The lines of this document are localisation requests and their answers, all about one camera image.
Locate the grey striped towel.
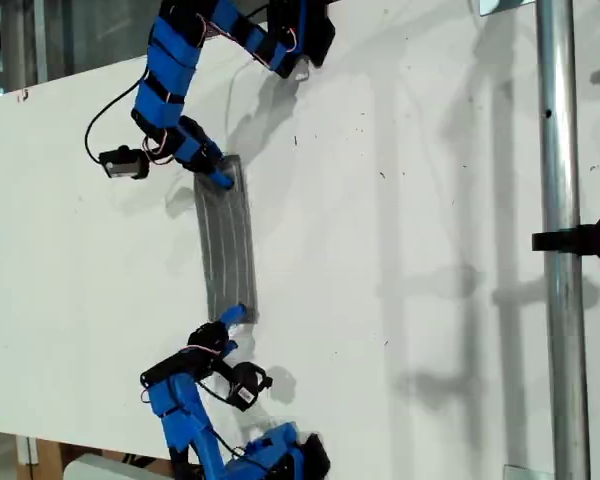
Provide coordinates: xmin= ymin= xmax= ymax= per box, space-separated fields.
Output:
xmin=193 ymin=154 xmax=260 ymax=327

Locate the white box under table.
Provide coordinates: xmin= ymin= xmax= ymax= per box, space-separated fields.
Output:
xmin=62 ymin=453 xmax=174 ymax=480

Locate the wooden table leg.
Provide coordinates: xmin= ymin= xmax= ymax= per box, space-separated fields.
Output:
xmin=29 ymin=439 xmax=64 ymax=480

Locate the black clamp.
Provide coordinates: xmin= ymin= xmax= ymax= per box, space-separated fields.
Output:
xmin=531 ymin=212 xmax=600 ymax=266

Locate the arm camera box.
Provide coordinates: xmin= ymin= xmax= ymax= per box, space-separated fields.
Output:
xmin=98 ymin=144 xmax=152 ymax=182
xmin=227 ymin=361 xmax=274 ymax=413

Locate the black camera cable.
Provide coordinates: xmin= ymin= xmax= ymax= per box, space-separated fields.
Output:
xmin=197 ymin=379 xmax=247 ymax=459
xmin=83 ymin=64 xmax=151 ymax=166

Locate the steel post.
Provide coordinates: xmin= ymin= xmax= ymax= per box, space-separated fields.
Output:
xmin=535 ymin=0 xmax=593 ymax=480

